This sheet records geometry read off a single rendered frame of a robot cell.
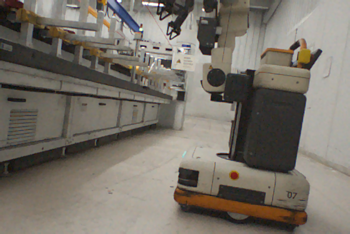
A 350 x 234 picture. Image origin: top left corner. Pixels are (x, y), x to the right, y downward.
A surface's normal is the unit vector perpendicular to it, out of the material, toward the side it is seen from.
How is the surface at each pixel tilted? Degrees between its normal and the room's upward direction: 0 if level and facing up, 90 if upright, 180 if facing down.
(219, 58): 90
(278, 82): 90
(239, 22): 90
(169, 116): 90
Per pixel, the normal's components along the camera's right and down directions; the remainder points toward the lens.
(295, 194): -0.12, 0.04
